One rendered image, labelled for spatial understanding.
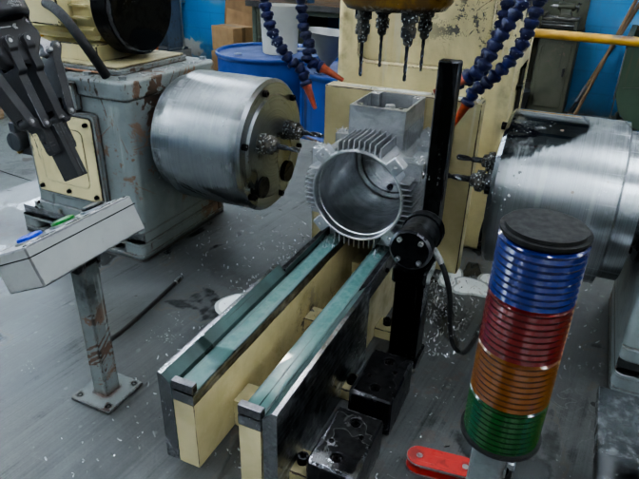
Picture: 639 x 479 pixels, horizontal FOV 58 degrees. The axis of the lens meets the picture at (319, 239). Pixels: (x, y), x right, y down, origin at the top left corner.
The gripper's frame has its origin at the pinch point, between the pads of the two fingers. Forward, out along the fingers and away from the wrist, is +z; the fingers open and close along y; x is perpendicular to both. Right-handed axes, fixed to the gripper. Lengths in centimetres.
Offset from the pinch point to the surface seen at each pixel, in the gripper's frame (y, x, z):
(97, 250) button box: -4.9, -3.6, 12.4
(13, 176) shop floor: 187, 290, -4
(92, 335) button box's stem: -6.0, 3.6, 23.2
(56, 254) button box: -10.1, -3.6, 10.5
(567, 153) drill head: 33, -53, 24
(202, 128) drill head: 30.4, 2.3, 4.0
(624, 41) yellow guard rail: 256, -61, 38
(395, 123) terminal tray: 40, -28, 14
